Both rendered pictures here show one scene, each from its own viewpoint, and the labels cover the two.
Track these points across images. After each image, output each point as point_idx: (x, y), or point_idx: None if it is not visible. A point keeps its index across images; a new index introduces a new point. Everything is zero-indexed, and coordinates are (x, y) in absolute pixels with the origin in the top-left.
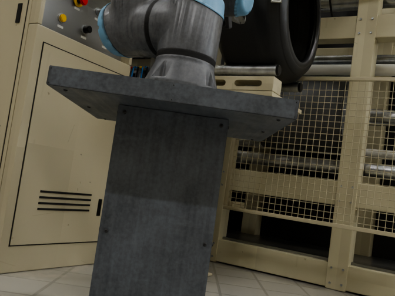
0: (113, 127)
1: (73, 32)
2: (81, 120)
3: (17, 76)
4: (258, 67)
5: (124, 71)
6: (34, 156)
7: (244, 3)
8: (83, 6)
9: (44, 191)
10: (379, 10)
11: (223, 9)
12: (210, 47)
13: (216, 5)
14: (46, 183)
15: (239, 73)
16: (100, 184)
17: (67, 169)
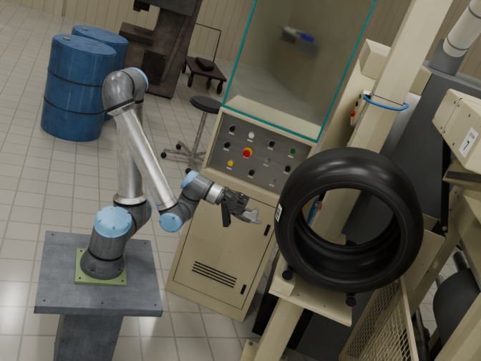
0: (263, 243)
1: (240, 172)
2: (232, 231)
3: None
4: (285, 262)
5: None
6: (192, 241)
7: (162, 225)
8: (253, 155)
9: (197, 262)
10: None
11: (109, 232)
12: (95, 250)
13: (99, 230)
14: (200, 258)
15: None
16: (245, 276)
17: (217, 256)
